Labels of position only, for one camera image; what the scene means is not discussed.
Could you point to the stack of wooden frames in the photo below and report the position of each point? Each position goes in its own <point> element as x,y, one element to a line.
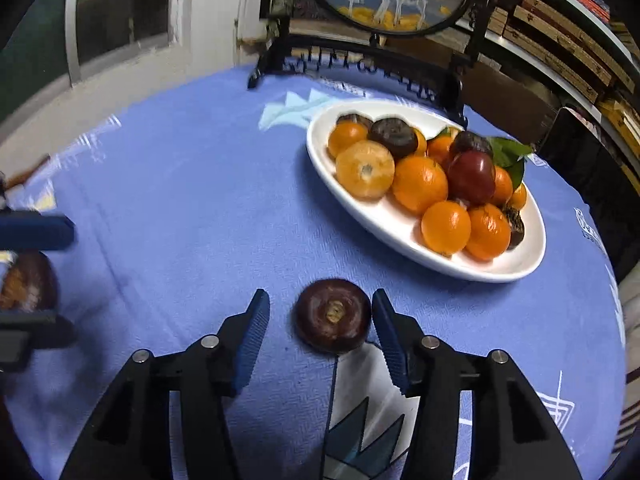
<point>560,45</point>

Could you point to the dark water chestnut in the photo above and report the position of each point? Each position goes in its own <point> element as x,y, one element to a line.
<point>470,141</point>
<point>352,120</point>
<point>393,135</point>
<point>515,227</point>
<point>332,315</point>
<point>30,280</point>

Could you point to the white door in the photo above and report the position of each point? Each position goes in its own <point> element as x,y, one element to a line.
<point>210,20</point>

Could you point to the black chair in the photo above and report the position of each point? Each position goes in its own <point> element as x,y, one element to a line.
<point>575,160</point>

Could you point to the orange mandarin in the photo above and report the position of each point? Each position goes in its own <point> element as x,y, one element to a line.
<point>445,226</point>
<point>440,149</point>
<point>347,137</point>
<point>502,185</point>
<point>518,197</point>
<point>421,144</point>
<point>419,183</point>
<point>487,231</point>

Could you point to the red plum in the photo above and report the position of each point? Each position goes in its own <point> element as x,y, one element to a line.
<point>471,176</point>

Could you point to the large pale-topped mandarin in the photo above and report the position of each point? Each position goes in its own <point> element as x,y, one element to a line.
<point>365,168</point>

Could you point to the green leaf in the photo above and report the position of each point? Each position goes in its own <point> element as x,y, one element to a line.
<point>517,172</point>
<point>510,152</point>

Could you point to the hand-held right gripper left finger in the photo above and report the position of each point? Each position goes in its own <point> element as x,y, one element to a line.
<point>250,345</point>

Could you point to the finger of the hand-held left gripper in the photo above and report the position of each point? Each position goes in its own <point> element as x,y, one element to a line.
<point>35,232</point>
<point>40,327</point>

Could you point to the white shelf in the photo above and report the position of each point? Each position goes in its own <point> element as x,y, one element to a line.
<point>612,35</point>

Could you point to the white oval plate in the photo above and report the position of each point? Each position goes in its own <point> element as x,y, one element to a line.
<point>387,217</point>

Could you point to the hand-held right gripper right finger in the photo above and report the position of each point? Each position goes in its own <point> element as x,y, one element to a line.
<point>390,345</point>

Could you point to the brown wooden board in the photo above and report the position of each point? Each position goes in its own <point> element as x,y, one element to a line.
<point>505,100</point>

